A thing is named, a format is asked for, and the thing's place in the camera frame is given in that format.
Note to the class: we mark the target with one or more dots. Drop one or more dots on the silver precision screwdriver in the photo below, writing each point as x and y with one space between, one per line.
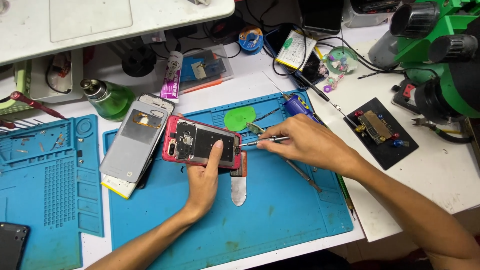
251 142

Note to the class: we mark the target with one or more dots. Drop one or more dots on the green glass bottle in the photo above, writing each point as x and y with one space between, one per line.
112 99

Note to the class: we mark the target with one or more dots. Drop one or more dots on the purple glue tube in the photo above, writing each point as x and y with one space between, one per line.
171 77

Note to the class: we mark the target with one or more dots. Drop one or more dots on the round green glass dish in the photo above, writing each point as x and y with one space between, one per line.
343 58

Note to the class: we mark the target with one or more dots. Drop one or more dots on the black phone with blue case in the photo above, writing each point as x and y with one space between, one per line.
273 41

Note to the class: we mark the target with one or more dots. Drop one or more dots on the black phone back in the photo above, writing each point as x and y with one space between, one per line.
13 245

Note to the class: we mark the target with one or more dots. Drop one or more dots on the green microscope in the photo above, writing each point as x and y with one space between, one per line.
450 67

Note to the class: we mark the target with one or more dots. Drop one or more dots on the person's right hand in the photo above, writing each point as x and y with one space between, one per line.
315 144

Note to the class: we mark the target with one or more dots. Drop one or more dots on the white battery with yellow edge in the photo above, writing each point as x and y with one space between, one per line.
295 50

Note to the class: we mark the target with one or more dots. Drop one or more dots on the red phone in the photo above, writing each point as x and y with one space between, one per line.
195 142

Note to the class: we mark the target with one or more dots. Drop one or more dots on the clear plastic parts box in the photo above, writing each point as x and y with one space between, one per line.
210 69

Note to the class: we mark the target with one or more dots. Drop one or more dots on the black board holder plate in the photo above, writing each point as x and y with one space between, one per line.
390 153

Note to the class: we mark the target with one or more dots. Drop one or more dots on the green round opening pick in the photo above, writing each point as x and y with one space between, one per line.
239 118

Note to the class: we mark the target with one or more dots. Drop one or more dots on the blue repair mat with compartments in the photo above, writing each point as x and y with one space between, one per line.
45 187

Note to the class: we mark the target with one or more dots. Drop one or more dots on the grey phone frame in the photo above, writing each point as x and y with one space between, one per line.
159 100

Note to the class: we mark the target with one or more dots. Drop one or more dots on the thin metal probe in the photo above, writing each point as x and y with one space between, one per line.
275 85

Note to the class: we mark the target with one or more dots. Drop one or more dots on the black device with red button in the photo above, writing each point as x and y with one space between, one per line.
407 93

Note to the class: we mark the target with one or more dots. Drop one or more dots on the blue electric screwdriver pen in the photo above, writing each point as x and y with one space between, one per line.
300 107

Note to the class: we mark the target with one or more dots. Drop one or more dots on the white plastic tray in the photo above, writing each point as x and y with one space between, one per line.
56 75

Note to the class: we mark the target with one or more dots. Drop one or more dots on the grey device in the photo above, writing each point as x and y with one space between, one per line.
371 11

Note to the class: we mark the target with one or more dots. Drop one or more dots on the black round cap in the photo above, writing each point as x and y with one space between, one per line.
138 62

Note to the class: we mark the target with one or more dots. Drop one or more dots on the black cutting pliers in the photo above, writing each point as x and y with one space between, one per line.
442 133

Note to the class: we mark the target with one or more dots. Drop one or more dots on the white laptop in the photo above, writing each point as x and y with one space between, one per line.
112 26

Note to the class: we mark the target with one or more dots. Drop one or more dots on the white phone battery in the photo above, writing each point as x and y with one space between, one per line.
118 188

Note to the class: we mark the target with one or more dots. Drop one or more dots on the grey phone back cover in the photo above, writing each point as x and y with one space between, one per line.
133 146

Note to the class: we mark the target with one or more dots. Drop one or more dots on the person's left hand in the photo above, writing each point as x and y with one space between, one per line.
202 191

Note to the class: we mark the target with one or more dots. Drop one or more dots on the large blue repair mat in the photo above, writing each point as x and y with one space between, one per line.
262 217

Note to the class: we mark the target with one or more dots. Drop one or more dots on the light green basket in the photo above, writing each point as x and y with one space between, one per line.
15 93

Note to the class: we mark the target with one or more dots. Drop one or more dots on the gold circuit board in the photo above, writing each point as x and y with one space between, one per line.
375 127

